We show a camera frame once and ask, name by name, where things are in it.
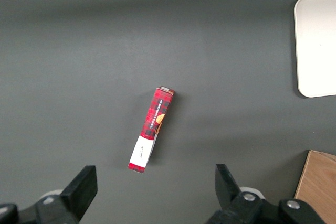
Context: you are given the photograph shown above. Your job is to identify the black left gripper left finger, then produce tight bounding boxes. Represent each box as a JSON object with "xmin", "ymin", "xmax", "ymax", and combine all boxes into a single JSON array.
[{"xmin": 0, "ymin": 165, "xmax": 98, "ymax": 224}]

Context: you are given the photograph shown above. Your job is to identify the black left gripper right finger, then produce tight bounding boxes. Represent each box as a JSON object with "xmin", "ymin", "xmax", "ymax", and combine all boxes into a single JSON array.
[{"xmin": 207, "ymin": 164, "xmax": 326, "ymax": 224}]

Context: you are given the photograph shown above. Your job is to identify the beige plastic tray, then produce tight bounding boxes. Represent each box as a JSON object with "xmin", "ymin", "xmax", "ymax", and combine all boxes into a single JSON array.
[{"xmin": 293, "ymin": 0, "xmax": 336, "ymax": 98}]

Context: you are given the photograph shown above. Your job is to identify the wooden drawer cabinet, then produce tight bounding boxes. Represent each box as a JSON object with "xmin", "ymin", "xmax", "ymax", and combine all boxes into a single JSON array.
[{"xmin": 293, "ymin": 150, "xmax": 336, "ymax": 224}]

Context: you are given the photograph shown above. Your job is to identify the red plaid cookie box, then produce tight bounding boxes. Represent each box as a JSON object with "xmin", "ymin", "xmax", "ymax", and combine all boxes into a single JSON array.
[{"xmin": 128, "ymin": 86, "xmax": 176, "ymax": 175}]

